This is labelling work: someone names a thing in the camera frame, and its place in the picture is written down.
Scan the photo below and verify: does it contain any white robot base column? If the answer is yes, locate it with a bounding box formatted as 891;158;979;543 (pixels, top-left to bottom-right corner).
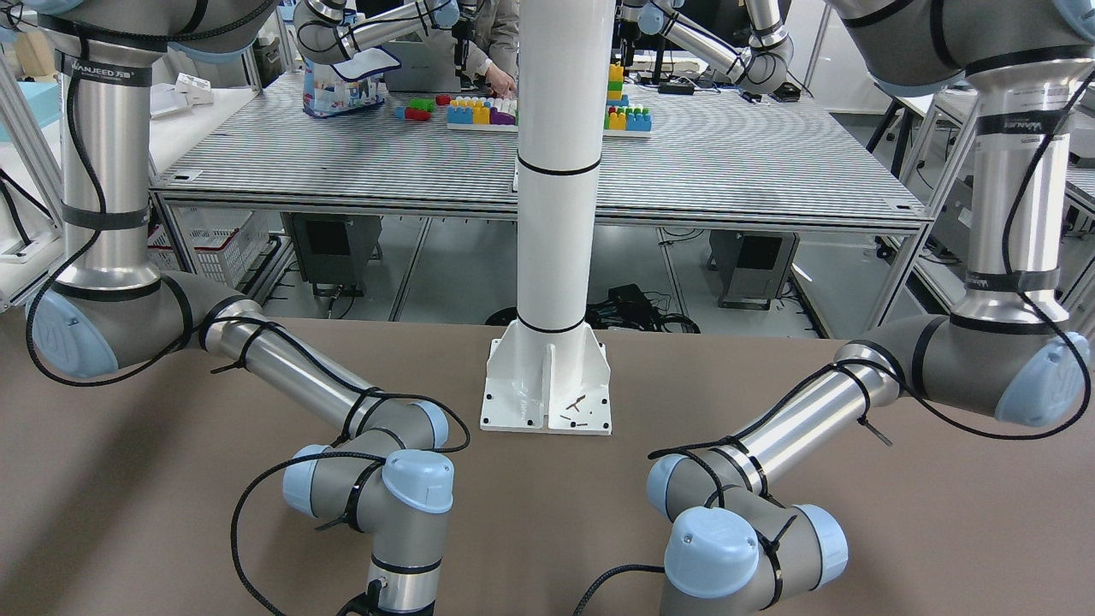
479;1;615;435

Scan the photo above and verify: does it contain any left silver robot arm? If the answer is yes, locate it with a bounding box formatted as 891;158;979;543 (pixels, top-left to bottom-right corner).
647;1;1092;615

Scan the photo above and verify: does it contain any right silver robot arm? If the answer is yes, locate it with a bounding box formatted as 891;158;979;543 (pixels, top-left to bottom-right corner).
25;1;459;615

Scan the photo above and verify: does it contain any colourful toy brick set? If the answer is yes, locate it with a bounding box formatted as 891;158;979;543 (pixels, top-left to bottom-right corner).
394;62;654;139

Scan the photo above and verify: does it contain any grey perforated work table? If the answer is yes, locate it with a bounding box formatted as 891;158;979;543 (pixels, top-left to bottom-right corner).
152;74;932;239

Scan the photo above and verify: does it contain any blue patterned tote bag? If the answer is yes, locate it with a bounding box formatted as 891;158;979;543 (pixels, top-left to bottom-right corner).
302;47;402;118

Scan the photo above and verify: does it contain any white plastic crate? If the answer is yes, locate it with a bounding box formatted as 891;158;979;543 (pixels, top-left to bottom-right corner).
175;207;269;286

